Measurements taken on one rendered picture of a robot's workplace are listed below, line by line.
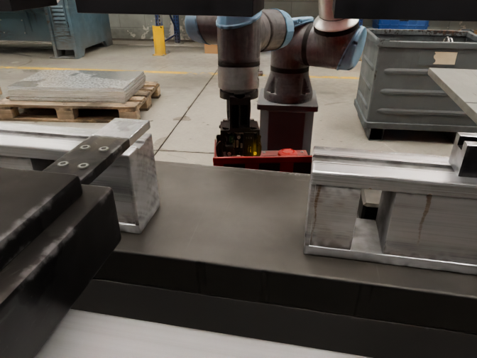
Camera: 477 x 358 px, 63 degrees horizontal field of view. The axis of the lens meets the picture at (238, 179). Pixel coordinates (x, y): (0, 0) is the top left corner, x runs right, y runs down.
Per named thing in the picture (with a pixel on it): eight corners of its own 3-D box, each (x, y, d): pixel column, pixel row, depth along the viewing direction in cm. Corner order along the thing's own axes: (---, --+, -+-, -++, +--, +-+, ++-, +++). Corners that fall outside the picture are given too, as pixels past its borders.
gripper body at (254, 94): (218, 161, 71) (217, 95, 66) (219, 145, 79) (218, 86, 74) (260, 160, 71) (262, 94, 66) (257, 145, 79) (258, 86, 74)
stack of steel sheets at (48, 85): (147, 83, 374) (145, 70, 369) (126, 103, 319) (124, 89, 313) (46, 81, 380) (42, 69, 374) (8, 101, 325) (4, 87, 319)
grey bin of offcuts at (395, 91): (446, 118, 330) (471, 28, 296) (475, 146, 278) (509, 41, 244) (351, 114, 339) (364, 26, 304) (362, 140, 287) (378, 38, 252)
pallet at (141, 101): (160, 95, 388) (159, 81, 381) (137, 123, 318) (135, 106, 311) (45, 93, 395) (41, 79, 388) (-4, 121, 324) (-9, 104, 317)
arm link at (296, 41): (281, 58, 123) (283, 13, 117) (321, 64, 117) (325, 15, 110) (262, 65, 115) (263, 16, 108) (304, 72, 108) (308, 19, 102)
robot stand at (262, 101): (255, 266, 167) (260, 87, 130) (298, 269, 165) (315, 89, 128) (252, 296, 151) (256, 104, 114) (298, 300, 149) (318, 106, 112)
